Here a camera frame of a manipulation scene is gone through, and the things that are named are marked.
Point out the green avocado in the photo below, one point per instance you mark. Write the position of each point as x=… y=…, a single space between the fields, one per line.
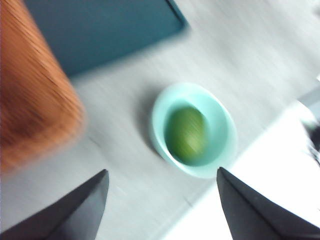
x=186 y=132

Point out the brown wicker basket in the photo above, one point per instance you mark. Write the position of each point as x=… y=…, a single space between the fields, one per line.
x=30 y=87

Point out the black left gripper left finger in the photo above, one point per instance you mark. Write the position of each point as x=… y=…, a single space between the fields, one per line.
x=75 y=212

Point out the black rectangular tray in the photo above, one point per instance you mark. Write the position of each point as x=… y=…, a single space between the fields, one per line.
x=105 y=32

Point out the teal ribbed bowl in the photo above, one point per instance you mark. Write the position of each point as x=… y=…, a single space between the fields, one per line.
x=220 y=130

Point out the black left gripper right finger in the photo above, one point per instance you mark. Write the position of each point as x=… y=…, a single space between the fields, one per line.
x=250 y=212

